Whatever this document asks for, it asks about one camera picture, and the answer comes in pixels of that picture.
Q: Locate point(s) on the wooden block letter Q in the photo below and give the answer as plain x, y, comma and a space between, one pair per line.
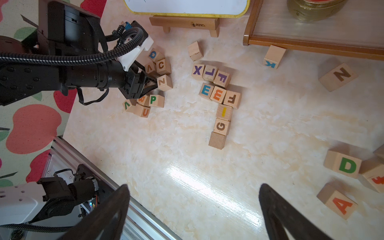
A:
155, 55

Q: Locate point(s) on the wooden block red symbol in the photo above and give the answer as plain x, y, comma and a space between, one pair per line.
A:
371, 175

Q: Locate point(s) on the wooden easel stand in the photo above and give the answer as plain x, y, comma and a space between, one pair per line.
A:
211, 24

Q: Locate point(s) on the wooden block purple F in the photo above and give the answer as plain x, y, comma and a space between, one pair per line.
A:
222, 79

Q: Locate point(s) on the wooden block orange E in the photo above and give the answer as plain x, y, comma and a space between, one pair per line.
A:
218, 94

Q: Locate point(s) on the wooden block letter Z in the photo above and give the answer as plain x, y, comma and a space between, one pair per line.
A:
164, 83

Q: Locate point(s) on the red flat tin can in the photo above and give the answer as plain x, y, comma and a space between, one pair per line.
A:
312, 11

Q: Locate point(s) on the wooden block letter U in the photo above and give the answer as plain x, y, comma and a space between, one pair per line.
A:
142, 111

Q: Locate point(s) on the wooden block letter D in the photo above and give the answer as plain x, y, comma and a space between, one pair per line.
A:
343, 164

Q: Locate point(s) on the wooden block letter N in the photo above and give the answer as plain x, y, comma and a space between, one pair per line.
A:
338, 77

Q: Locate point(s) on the wooden block yellow I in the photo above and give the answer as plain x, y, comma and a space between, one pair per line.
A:
224, 112

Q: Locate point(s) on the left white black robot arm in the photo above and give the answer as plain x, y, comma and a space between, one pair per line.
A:
69, 51

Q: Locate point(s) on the wooden block letter G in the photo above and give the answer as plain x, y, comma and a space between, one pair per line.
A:
221, 127

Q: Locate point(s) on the wooden block letter C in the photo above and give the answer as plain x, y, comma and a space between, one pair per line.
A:
164, 67

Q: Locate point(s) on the whiteboard with RED writing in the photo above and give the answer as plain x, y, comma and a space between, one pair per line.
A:
189, 8

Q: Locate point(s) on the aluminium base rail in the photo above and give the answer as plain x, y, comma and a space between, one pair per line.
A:
71, 165

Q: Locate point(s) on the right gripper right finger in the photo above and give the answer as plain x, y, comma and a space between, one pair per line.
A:
281, 217

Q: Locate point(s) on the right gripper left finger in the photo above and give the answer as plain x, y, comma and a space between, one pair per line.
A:
106, 222

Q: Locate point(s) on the wooden block letter V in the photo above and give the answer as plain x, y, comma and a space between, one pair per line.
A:
129, 106

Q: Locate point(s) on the wooden block letter A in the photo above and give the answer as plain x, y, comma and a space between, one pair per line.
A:
337, 202

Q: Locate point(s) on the wooden block letter L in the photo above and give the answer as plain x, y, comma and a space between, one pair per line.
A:
209, 73

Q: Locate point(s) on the wooden block brown F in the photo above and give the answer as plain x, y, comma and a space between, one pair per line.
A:
232, 99

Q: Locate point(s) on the wooden block letter K blue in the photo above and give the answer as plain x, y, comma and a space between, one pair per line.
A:
273, 57

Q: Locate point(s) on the wooden three-tier shelf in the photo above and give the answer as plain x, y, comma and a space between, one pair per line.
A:
356, 30

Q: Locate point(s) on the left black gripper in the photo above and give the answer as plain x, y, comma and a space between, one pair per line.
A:
137, 83

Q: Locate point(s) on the wooden block letter X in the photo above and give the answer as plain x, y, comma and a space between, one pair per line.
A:
197, 71

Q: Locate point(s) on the wooden block letter P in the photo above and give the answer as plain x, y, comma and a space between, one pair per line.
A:
157, 101

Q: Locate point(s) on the plain wooden block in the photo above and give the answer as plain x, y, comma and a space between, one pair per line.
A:
195, 51
217, 141

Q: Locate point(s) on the plain wooden block lower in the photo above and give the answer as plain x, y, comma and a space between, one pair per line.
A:
217, 141

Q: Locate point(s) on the wooden block letter E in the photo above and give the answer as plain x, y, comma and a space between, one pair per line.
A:
206, 91

